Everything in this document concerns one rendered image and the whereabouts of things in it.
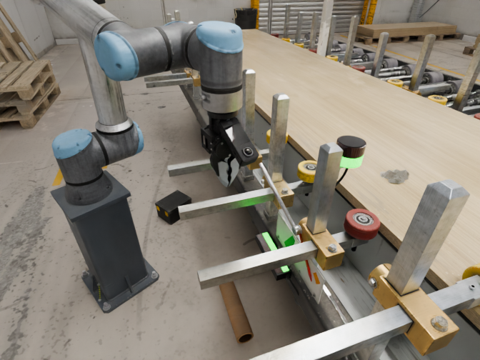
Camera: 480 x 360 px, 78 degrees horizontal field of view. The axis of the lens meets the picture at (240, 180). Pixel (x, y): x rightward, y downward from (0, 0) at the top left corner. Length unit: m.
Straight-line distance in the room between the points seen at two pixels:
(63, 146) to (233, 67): 0.84
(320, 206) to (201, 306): 1.09
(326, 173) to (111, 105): 0.91
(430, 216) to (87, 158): 1.16
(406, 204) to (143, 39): 0.73
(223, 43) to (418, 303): 0.56
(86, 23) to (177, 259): 1.40
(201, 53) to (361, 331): 0.56
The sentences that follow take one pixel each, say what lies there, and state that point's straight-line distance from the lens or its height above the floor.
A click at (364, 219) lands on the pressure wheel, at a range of 0.79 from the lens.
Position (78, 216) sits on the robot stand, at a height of 0.60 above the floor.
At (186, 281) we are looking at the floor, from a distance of 1.76.
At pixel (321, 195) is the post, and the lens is 0.69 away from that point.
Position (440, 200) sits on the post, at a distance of 0.46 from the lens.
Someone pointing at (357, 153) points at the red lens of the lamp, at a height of 1.09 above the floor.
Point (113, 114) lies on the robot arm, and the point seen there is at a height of 0.94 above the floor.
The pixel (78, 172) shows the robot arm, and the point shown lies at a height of 0.75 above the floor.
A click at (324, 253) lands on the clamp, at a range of 0.73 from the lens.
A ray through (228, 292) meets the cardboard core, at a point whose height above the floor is 0.08.
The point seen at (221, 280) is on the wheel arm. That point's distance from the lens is 0.69.
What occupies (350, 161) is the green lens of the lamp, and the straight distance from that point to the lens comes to 0.67.
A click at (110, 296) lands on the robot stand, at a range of 1.75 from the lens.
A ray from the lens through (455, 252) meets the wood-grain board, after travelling 0.81.
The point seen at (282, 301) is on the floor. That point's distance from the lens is 1.69.
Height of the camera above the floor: 1.40
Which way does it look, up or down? 35 degrees down
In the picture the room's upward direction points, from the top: straight up
